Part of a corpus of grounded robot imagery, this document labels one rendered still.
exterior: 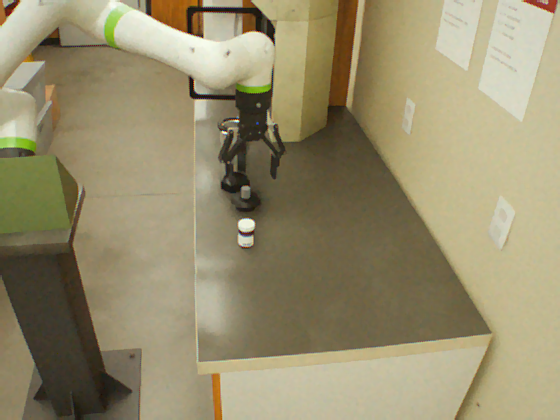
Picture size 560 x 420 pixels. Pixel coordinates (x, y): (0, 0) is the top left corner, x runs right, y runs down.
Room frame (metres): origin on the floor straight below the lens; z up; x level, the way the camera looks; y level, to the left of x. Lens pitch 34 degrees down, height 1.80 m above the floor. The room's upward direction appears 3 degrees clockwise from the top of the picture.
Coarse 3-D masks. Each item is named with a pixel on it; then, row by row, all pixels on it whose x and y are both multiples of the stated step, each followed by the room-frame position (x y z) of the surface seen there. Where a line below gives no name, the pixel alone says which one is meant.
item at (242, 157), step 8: (224, 120) 1.43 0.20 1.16; (232, 120) 1.45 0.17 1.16; (224, 128) 1.37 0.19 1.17; (224, 136) 1.38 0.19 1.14; (232, 144) 1.37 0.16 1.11; (248, 144) 1.40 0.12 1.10; (240, 152) 1.37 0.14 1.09; (248, 152) 1.40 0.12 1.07; (240, 160) 1.37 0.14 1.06; (248, 160) 1.40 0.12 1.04; (224, 168) 1.38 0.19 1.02; (240, 168) 1.37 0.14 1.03; (248, 168) 1.40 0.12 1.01; (224, 176) 1.38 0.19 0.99; (240, 176) 1.37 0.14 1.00; (248, 176) 1.40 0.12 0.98
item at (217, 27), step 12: (204, 12) 2.04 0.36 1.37; (192, 24) 2.04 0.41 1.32; (204, 24) 2.04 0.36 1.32; (216, 24) 2.04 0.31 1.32; (228, 24) 2.04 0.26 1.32; (240, 24) 2.05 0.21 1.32; (252, 24) 2.05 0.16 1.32; (204, 36) 2.04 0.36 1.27; (216, 36) 2.04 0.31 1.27; (228, 36) 2.05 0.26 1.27
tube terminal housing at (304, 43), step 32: (288, 0) 1.76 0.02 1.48; (320, 0) 1.83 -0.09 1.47; (288, 32) 1.76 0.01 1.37; (320, 32) 1.84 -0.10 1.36; (288, 64) 1.76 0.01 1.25; (320, 64) 1.86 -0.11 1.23; (288, 96) 1.76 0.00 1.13; (320, 96) 1.88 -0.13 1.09; (288, 128) 1.76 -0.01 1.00; (320, 128) 1.90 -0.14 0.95
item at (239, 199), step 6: (246, 186) 1.30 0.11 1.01; (240, 192) 1.31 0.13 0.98; (246, 192) 1.28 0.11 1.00; (252, 192) 1.32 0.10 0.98; (234, 198) 1.28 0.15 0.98; (240, 198) 1.28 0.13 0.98; (246, 198) 1.28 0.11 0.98; (252, 198) 1.28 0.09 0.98; (258, 198) 1.29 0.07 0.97; (234, 204) 1.26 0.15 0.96; (240, 204) 1.26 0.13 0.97; (246, 204) 1.26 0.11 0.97; (252, 204) 1.26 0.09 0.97; (240, 210) 1.26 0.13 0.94; (246, 210) 1.26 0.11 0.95
